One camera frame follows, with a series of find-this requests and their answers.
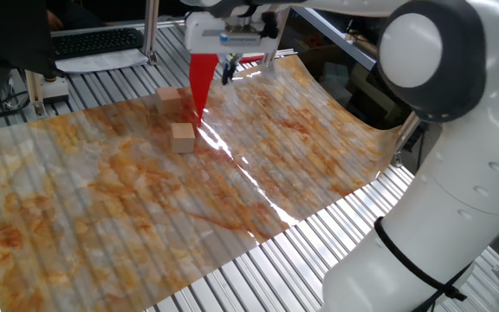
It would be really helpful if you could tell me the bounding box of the black computer keyboard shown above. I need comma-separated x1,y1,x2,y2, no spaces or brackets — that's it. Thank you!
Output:
51,28,146,61

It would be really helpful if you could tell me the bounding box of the orange marble pattern mat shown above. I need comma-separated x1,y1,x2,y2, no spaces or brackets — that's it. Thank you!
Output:
0,54,402,312

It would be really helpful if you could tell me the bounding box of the red flag with white stick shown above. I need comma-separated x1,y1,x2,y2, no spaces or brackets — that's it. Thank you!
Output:
188,52,221,127

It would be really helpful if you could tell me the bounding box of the light wooden cube block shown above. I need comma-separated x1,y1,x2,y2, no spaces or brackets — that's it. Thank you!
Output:
153,86,184,116
170,122,197,154

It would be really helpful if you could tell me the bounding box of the grey metal shelf beam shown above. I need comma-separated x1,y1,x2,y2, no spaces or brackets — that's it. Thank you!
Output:
292,6,379,71

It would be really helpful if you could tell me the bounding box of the person in black clothing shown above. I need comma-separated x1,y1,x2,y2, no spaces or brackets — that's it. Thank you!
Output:
0,0,67,109

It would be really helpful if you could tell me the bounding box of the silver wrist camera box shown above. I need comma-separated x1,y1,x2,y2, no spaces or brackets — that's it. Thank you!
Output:
218,29,263,47

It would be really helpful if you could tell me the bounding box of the short aluminium post with bracket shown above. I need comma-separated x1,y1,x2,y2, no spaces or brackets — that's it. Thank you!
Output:
23,68,71,118

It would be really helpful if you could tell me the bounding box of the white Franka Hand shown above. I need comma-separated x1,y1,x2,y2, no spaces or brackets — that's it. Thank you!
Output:
184,10,283,86

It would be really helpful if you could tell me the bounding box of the person's bare hand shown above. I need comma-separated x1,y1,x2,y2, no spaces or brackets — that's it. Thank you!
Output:
46,10,65,32

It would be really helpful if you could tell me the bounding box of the white paper sheet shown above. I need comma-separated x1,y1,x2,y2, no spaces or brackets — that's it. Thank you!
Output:
54,48,149,74

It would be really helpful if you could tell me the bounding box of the slanted aluminium support post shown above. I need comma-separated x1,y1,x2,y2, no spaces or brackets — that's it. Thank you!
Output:
390,111,422,168

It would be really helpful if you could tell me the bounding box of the colourful striped box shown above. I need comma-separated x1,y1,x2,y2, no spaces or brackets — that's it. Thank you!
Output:
240,52,269,65

